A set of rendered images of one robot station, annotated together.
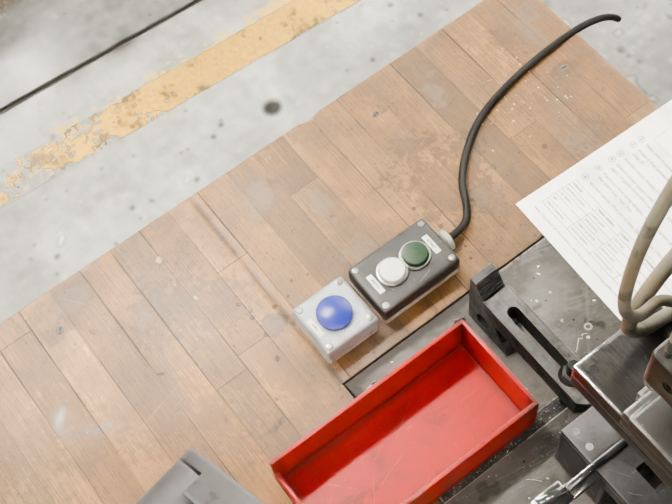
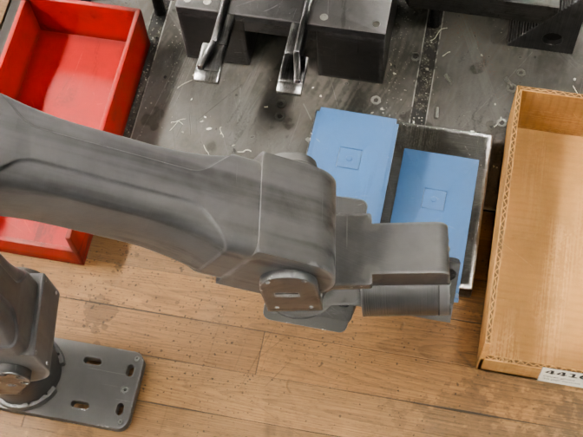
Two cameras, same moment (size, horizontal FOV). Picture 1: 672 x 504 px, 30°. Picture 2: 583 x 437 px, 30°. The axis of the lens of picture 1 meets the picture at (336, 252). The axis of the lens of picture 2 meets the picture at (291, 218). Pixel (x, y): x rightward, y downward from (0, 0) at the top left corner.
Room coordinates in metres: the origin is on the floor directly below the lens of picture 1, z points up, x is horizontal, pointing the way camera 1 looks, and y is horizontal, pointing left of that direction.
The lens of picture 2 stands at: (-0.13, 0.19, 1.82)
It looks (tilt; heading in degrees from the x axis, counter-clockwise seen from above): 64 degrees down; 315
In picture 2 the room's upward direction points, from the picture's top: 6 degrees counter-clockwise
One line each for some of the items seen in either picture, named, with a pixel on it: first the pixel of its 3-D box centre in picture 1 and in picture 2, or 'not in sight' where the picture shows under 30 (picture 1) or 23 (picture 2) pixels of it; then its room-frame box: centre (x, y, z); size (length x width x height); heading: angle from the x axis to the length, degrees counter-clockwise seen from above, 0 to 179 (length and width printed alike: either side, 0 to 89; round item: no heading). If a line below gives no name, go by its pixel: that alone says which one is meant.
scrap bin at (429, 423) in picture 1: (405, 441); (53, 125); (0.41, -0.04, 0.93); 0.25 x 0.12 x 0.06; 119
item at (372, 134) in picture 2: not in sight; (343, 180); (0.15, -0.15, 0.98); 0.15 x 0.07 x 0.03; 118
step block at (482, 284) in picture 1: (499, 310); not in sight; (0.54, -0.16, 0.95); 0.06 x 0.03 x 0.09; 29
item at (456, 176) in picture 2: not in sight; (429, 222); (0.07, -0.18, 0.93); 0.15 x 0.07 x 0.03; 118
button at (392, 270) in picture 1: (392, 273); not in sight; (0.61, -0.06, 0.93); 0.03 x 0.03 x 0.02
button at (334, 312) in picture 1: (334, 314); not in sight; (0.57, 0.01, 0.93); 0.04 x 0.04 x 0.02
